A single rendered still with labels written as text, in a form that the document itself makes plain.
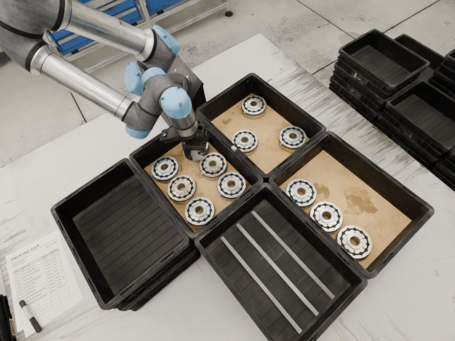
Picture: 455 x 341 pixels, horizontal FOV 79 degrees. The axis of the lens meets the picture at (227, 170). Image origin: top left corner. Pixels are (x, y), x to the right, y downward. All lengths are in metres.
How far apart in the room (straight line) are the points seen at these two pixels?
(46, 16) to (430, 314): 1.41
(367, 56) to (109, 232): 1.76
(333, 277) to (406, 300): 0.29
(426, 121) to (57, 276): 1.98
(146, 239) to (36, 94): 2.35
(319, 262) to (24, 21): 1.04
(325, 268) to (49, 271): 0.99
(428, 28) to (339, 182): 2.47
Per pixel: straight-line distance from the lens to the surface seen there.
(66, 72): 0.93
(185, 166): 1.07
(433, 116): 2.02
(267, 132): 1.12
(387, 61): 2.06
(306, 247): 0.95
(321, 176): 1.05
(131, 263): 1.00
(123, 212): 1.07
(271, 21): 3.14
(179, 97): 0.76
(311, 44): 2.88
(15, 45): 0.96
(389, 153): 1.34
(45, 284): 1.29
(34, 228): 1.40
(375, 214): 1.04
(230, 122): 1.16
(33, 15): 0.93
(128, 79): 1.18
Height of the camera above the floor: 1.74
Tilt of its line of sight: 61 degrees down
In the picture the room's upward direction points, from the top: 10 degrees counter-clockwise
